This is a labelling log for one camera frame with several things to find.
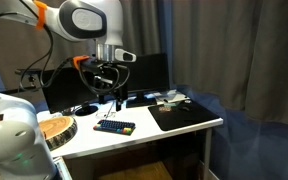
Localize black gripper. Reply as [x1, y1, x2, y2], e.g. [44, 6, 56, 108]
[94, 63, 130, 112]

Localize black keyboard with colourful keys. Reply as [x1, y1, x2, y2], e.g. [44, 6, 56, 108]
[93, 119, 137, 136]

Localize black monitor with round base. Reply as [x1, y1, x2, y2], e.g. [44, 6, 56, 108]
[42, 66, 100, 117]

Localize black monitor with rectangular base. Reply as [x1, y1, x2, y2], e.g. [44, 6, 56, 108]
[125, 52, 170, 109]

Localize black computer mouse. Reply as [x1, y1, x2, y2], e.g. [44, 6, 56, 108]
[178, 105, 192, 113]

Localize round wood slice slab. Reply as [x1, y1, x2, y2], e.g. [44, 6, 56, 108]
[38, 115, 79, 151]

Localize white table leg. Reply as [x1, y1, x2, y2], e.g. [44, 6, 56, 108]
[201, 127, 214, 180]

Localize blue fabric cover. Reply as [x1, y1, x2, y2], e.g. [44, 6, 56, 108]
[175, 84, 288, 180]

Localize wired earphones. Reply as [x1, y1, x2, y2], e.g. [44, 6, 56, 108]
[95, 100, 117, 120]

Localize orange cable clip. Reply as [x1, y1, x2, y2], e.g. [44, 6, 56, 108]
[72, 54, 91, 71]
[33, 0, 48, 31]

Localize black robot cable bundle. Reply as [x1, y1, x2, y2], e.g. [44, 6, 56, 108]
[0, 12, 131, 96]

